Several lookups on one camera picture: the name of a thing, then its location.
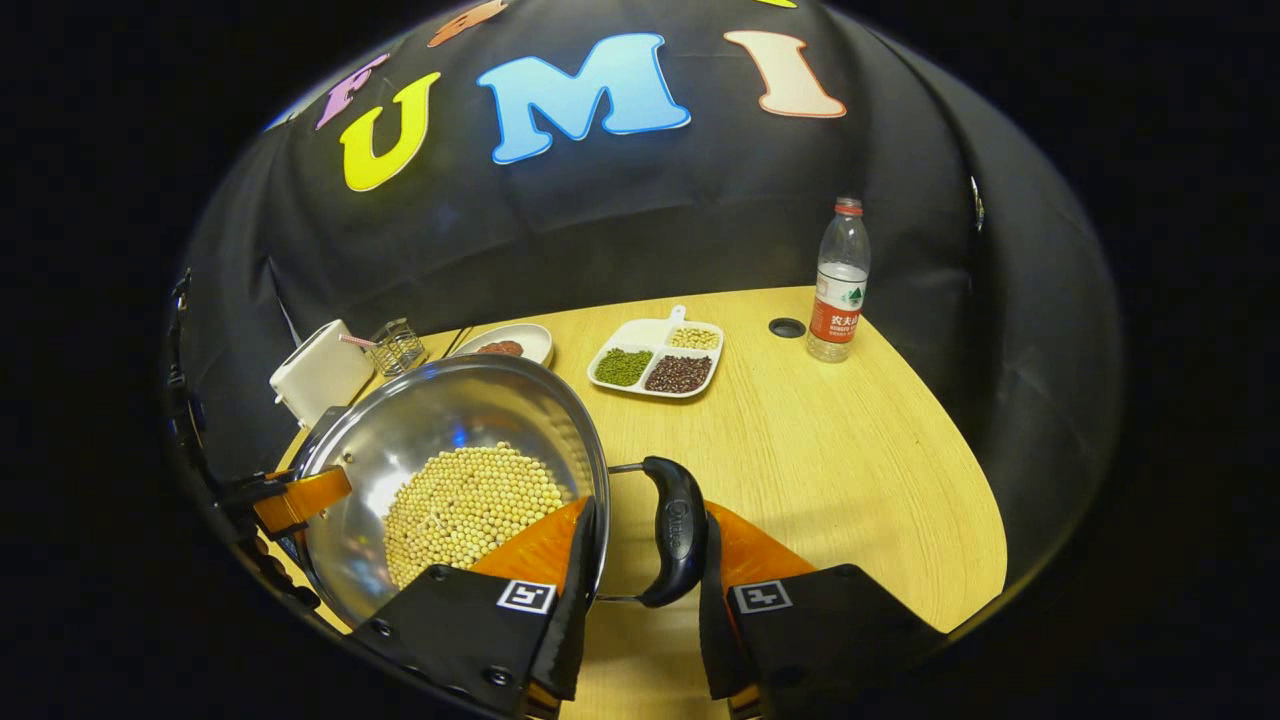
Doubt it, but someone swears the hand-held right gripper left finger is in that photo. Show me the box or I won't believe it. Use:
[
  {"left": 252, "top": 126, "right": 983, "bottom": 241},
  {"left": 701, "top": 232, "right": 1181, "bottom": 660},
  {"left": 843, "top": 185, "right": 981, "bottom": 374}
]
[{"left": 350, "top": 497, "right": 599, "bottom": 719}]

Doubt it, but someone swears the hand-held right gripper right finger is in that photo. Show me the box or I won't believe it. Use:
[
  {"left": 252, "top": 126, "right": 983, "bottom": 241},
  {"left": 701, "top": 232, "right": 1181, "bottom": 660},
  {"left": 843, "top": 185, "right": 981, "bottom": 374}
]
[{"left": 697, "top": 502, "right": 946, "bottom": 719}]

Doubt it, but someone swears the steel pot with black handles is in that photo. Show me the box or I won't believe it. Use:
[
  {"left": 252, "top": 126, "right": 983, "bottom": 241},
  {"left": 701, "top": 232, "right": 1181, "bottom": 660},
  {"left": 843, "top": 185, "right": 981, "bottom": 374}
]
[{"left": 290, "top": 354, "right": 709, "bottom": 629}]

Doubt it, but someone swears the large heap of soybeans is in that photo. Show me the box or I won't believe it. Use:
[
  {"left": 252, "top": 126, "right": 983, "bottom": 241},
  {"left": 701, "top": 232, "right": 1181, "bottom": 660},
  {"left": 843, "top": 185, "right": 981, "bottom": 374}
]
[{"left": 383, "top": 443, "right": 576, "bottom": 591}]

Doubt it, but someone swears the white toaster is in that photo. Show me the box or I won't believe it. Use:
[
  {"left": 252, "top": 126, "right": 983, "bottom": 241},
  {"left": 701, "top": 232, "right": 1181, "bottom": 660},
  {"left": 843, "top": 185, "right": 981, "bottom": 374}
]
[{"left": 269, "top": 319, "right": 376, "bottom": 429}]

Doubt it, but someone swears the white round plate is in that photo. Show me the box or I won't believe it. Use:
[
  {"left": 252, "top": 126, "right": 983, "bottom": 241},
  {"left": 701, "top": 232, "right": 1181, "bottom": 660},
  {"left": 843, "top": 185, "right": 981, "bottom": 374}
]
[{"left": 447, "top": 322, "right": 554, "bottom": 368}]

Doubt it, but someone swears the pile of green mung beans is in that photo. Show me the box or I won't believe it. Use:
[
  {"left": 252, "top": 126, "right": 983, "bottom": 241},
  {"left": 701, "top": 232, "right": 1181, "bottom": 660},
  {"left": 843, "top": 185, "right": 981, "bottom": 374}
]
[{"left": 594, "top": 347, "right": 654, "bottom": 388}]

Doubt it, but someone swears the pile of dark red beans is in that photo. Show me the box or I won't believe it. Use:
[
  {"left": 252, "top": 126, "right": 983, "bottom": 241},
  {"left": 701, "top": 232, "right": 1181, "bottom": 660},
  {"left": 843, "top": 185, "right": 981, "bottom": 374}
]
[{"left": 645, "top": 355, "right": 714, "bottom": 394}]

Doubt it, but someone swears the white divided tray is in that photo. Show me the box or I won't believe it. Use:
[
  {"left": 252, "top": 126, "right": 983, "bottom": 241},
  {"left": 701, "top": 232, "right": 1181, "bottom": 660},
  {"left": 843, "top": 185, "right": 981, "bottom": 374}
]
[{"left": 587, "top": 305, "right": 725, "bottom": 400}]

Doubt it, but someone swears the clear water bottle red label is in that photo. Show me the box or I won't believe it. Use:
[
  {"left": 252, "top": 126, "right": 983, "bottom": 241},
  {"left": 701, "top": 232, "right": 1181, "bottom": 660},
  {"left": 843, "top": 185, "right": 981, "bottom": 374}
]
[{"left": 806, "top": 197, "right": 871, "bottom": 363}]

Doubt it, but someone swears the black backdrop cloth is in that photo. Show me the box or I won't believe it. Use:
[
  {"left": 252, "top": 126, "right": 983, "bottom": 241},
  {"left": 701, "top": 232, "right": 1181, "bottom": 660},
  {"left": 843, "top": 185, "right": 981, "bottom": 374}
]
[{"left": 170, "top": 0, "right": 1121, "bottom": 601}]

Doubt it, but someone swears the small wire basket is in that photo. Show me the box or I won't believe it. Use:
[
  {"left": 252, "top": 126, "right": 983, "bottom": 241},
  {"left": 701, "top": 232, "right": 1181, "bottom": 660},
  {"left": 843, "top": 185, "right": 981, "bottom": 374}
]
[{"left": 368, "top": 318, "right": 428, "bottom": 378}]

